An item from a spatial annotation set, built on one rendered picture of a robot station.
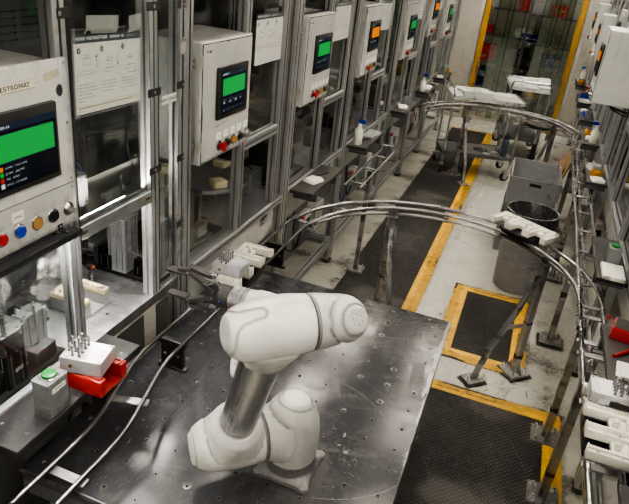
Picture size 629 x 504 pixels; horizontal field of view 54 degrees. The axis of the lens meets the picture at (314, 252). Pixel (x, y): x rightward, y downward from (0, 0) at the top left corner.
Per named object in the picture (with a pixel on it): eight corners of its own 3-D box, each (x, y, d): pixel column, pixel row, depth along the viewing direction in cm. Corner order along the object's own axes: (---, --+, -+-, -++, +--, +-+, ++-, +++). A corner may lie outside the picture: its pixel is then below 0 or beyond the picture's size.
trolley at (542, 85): (538, 163, 775) (560, 85, 732) (492, 155, 784) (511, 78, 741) (532, 145, 850) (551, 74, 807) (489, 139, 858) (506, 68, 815)
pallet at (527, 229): (487, 229, 357) (491, 213, 353) (501, 225, 365) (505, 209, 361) (540, 255, 332) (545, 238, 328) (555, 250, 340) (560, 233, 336)
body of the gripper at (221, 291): (236, 304, 201) (211, 296, 204) (238, 281, 197) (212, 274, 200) (225, 315, 195) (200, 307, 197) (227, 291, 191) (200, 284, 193)
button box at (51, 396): (51, 420, 169) (47, 386, 164) (28, 411, 172) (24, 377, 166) (71, 403, 176) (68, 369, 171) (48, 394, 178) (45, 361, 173)
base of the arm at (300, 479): (329, 447, 203) (331, 434, 201) (305, 495, 185) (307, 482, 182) (279, 429, 208) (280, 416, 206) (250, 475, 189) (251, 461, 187)
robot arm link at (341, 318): (343, 286, 151) (291, 292, 146) (378, 287, 134) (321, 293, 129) (348, 339, 151) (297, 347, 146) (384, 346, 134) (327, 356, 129)
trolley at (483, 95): (435, 174, 693) (453, 87, 651) (429, 158, 744) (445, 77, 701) (512, 182, 694) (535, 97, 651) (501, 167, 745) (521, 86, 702)
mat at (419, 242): (402, 341, 386) (403, 339, 385) (315, 315, 402) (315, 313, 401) (493, 134, 886) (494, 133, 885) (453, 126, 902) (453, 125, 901)
